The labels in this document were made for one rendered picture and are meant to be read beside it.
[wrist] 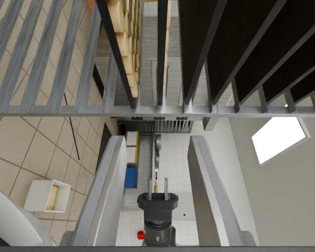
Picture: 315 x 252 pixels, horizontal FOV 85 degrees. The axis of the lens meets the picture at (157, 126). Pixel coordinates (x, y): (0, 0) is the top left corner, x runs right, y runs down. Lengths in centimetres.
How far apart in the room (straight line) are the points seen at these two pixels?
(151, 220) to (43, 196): 112
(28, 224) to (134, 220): 381
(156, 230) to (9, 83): 72
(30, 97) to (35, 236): 47
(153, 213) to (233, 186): 410
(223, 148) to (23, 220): 464
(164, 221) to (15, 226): 36
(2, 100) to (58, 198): 121
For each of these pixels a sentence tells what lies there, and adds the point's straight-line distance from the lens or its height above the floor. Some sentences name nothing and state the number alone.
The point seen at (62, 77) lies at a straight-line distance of 74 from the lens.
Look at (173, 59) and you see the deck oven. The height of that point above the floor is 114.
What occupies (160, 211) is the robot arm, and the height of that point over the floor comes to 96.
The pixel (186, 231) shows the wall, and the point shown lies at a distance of 421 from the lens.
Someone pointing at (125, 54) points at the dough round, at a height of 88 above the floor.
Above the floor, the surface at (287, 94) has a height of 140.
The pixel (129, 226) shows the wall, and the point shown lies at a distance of 421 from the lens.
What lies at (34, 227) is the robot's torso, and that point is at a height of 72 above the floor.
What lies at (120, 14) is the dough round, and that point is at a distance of 37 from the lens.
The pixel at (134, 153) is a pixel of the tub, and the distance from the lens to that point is 382.
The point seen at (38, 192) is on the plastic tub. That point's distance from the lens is 161.
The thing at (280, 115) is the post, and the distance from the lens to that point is 73.
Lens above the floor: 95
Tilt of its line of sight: level
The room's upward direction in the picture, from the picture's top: 90 degrees clockwise
